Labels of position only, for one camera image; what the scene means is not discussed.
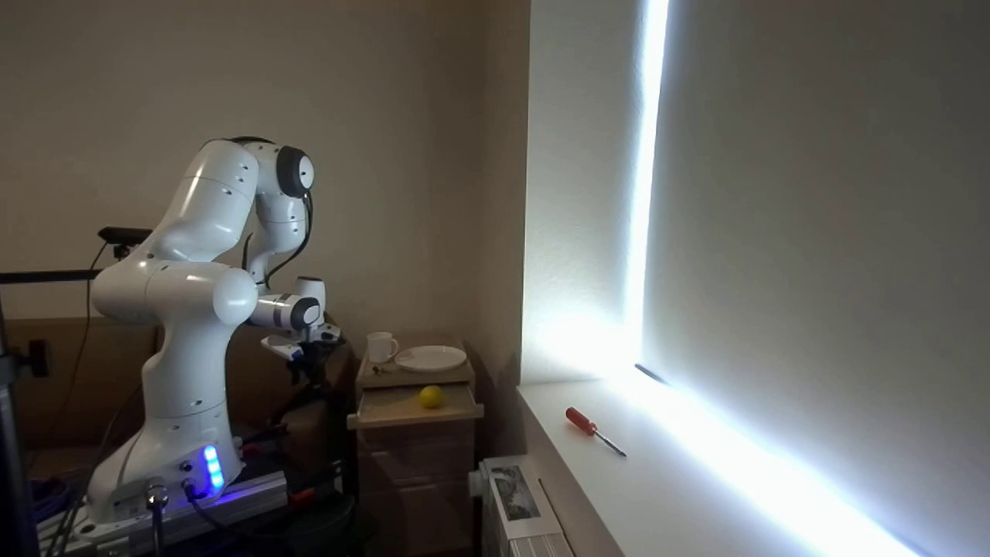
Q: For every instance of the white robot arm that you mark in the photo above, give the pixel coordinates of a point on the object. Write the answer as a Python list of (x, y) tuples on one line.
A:
[(240, 215)]

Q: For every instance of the brown cardboard box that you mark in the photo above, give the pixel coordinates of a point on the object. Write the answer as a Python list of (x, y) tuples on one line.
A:
[(87, 398)]

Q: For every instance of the black camera on stand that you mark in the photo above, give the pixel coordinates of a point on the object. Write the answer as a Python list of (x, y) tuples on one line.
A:
[(121, 240)]

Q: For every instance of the black horizontal bar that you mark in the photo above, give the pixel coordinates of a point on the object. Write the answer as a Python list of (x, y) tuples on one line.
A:
[(49, 278)]

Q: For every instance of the right roller blind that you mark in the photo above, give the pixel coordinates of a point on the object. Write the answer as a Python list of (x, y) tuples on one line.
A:
[(820, 245)]

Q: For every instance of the white radiator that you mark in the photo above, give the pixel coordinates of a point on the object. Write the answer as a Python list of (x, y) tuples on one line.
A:
[(518, 517)]

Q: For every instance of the wooden cabinet stand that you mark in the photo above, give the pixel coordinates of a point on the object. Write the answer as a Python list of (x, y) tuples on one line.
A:
[(417, 462)]

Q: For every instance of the yellow ball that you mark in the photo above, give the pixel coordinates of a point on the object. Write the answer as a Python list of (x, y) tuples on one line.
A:
[(431, 398)]

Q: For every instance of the white cup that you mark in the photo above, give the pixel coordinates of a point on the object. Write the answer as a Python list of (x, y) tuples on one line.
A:
[(383, 349)]

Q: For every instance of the white round tray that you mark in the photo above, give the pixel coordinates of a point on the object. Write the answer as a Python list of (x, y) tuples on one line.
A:
[(428, 359)]

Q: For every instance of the robot base plate with lights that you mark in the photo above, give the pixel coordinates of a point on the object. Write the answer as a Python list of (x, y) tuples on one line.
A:
[(158, 515)]

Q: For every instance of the red handled screwdriver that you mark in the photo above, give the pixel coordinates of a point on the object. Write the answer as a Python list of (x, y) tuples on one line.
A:
[(590, 430)]

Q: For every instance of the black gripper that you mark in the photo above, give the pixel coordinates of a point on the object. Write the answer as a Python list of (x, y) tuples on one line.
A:
[(299, 349)]

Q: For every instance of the left roller blind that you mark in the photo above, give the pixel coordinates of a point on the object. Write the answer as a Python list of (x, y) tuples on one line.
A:
[(581, 140)]

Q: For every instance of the roller blind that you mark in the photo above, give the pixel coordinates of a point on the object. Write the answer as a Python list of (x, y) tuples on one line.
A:
[(820, 245), (581, 140)]

